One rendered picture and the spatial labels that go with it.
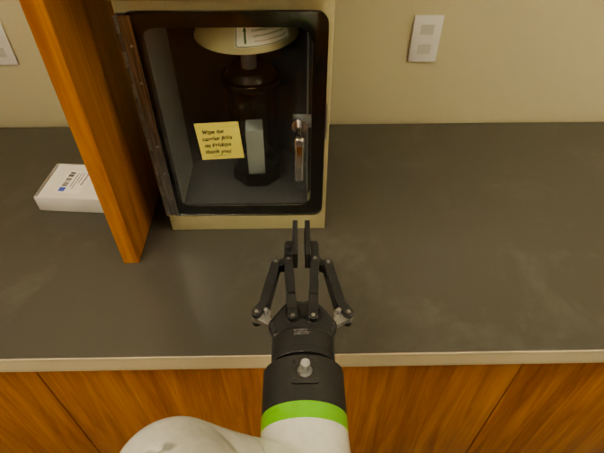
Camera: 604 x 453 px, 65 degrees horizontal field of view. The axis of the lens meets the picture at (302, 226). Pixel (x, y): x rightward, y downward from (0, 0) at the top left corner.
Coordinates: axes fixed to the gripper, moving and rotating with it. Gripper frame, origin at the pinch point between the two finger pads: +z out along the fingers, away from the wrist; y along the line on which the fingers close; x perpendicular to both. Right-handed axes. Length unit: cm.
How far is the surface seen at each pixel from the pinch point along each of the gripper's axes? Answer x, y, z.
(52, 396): 41, 48, -4
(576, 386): 38, -56, -3
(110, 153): -2.8, 31.9, 18.0
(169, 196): 10.3, 25.0, 22.1
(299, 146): -5.5, 0.1, 16.8
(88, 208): 20, 45, 29
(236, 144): -2.0, 11.1, 22.1
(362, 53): 1, -16, 67
